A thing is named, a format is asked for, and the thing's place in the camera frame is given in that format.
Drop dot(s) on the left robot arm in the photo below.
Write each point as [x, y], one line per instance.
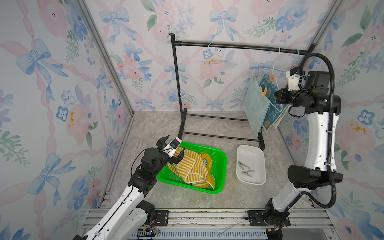
[131, 211]

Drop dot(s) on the light green towel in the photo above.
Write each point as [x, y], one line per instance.
[255, 106]

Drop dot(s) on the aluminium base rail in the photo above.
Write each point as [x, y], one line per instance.
[206, 224]

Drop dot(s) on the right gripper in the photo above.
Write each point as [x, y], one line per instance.
[284, 92]

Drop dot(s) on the orange clothespin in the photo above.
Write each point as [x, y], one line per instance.
[263, 91]
[271, 78]

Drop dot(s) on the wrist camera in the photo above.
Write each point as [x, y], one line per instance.
[171, 148]
[295, 78]

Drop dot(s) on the yellow striped towel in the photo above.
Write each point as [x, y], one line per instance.
[195, 169]

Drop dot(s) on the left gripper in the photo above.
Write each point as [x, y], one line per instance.
[175, 159]

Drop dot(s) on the green plastic basket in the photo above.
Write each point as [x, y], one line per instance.
[218, 171]

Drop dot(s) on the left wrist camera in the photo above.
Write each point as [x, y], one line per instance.
[171, 148]

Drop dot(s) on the teal patterned towel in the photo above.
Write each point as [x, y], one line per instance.
[275, 112]

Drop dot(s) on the white plastic bin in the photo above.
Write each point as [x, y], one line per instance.
[254, 158]

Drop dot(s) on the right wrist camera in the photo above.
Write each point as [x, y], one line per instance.
[295, 78]

